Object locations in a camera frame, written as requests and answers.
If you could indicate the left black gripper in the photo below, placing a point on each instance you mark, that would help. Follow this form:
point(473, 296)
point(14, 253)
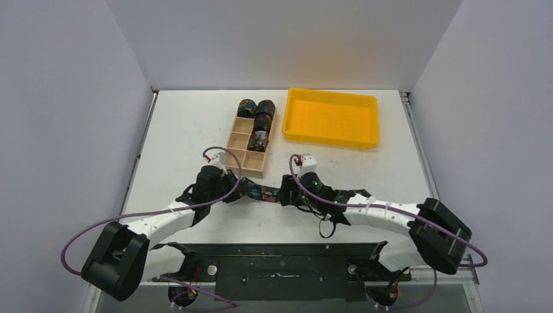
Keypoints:
point(229, 178)

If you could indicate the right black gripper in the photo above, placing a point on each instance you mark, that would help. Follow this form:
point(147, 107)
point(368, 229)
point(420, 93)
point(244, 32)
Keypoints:
point(286, 190)

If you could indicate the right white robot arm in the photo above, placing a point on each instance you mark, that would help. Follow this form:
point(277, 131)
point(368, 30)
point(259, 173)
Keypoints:
point(432, 234)

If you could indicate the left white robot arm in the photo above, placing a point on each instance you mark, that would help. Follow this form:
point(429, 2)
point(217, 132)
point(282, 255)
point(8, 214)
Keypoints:
point(125, 255)

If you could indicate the rolled tie blue yellow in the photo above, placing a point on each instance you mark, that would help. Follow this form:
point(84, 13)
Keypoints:
point(246, 108)

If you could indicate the yellow plastic tray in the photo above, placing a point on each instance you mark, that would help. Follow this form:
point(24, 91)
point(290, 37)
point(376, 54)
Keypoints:
point(331, 118)

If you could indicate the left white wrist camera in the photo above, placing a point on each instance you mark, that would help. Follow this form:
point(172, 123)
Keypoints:
point(218, 162)

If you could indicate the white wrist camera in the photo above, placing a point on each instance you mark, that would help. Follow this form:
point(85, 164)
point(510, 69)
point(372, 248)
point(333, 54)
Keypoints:
point(218, 162)
point(306, 163)

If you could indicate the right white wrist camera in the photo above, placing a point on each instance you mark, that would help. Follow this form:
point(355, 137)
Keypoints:
point(306, 163)

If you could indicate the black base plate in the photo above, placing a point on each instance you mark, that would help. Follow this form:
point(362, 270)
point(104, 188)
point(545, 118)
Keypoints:
point(288, 272)

